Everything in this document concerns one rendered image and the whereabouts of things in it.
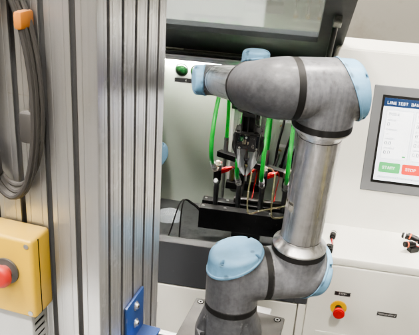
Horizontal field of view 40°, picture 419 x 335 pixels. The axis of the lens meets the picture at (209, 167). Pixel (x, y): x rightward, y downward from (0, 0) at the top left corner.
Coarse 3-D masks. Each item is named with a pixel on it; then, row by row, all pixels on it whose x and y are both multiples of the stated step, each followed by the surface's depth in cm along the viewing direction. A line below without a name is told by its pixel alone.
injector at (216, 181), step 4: (220, 168) 198; (216, 172) 199; (220, 172) 199; (216, 176) 199; (220, 176) 200; (216, 180) 198; (220, 180) 201; (216, 184) 201; (216, 188) 202; (216, 192) 202; (216, 196) 203; (216, 200) 204; (216, 204) 204
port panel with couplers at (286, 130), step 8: (280, 120) 218; (288, 120) 218; (280, 128) 216; (288, 128) 219; (288, 136) 220; (296, 136) 219; (280, 144) 222; (280, 152) 220; (272, 160) 225; (280, 160) 224
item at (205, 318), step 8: (200, 312) 129; (208, 312) 124; (216, 312) 122; (256, 312) 126; (200, 320) 127; (208, 320) 124; (216, 320) 123; (224, 320) 122; (232, 320) 122; (240, 320) 122; (248, 320) 123; (256, 320) 126; (200, 328) 127; (208, 328) 124; (216, 328) 123; (224, 328) 122; (232, 328) 122; (240, 328) 122; (248, 328) 123; (256, 328) 125
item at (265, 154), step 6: (270, 120) 183; (270, 126) 202; (270, 132) 203; (270, 138) 204; (264, 144) 179; (264, 150) 179; (264, 156) 179; (264, 162) 179; (264, 168) 180; (264, 180) 186; (264, 186) 194
